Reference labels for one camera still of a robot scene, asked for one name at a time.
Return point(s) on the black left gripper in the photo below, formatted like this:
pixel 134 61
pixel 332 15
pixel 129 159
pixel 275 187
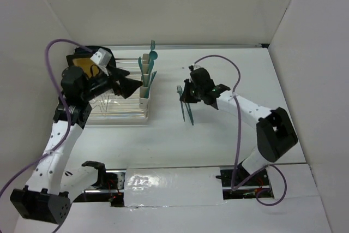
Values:
pixel 127 86

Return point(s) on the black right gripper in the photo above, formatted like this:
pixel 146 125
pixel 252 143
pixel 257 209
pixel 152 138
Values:
pixel 186 97

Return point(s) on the small teal fork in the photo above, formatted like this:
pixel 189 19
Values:
pixel 179 91

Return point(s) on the teal spoon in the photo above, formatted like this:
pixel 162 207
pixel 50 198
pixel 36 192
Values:
pixel 153 55
pixel 190 113

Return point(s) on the teal chopstick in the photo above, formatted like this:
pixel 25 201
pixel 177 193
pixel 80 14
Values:
pixel 151 83
pixel 148 87

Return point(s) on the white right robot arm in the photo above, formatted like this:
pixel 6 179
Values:
pixel 275 133

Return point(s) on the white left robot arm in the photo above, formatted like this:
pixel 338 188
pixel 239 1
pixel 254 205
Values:
pixel 48 194

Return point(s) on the cream utensil holder near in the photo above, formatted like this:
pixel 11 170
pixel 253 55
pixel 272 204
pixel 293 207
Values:
pixel 143 102

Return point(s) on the clear dish rack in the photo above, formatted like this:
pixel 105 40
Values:
pixel 110 109

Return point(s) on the black framed yellow plate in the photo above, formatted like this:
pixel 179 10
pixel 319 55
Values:
pixel 81 58

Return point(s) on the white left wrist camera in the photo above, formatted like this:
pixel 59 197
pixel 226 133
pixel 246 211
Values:
pixel 101 57

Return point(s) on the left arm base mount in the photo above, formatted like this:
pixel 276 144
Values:
pixel 108 187

